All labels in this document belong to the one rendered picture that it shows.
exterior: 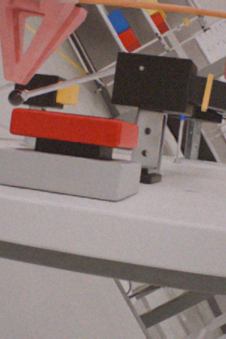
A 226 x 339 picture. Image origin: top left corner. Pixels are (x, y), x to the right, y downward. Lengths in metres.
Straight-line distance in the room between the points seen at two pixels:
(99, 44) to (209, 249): 8.46
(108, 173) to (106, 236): 0.04
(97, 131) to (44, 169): 0.03
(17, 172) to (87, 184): 0.03
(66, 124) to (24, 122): 0.02
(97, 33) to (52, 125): 8.47
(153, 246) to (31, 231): 0.05
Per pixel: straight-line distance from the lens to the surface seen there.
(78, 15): 0.50
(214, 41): 8.33
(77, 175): 0.26
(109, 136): 0.26
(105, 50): 8.61
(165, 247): 0.22
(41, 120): 0.27
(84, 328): 1.10
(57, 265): 0.38
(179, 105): 0.45
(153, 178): 0.40
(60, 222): 0.23
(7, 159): 0.27
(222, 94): 0.46
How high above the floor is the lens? 1.17
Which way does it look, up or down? 10 degrees down
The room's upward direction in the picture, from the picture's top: 61 degrees clockwise
